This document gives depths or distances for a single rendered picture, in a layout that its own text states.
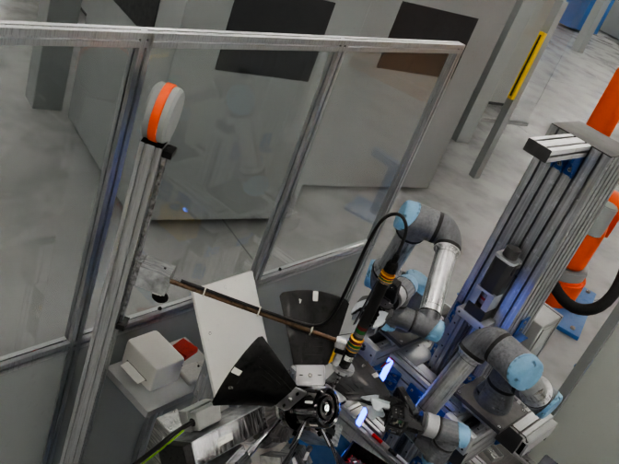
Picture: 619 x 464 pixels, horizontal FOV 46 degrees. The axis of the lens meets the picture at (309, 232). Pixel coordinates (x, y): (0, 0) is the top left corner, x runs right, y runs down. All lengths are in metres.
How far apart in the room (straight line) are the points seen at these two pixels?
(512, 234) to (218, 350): 1.24
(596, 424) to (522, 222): 1.46
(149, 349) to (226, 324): 0.38
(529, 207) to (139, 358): 1.51
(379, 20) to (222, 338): 3.95
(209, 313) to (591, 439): 2.36
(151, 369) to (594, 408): 2.30
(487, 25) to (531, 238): 4.00
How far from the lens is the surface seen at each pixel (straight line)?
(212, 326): 2.25
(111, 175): 2.12
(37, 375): 2.51
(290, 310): 2.25
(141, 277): 2.15
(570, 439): 4.07
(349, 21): 5.01
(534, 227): 2.82
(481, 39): 6.66
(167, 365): 2.53
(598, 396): 3.92
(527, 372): 2.34
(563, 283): 6.11
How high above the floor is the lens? 2.63
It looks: 28 degrees down
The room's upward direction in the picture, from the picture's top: 22 degrees clockwise
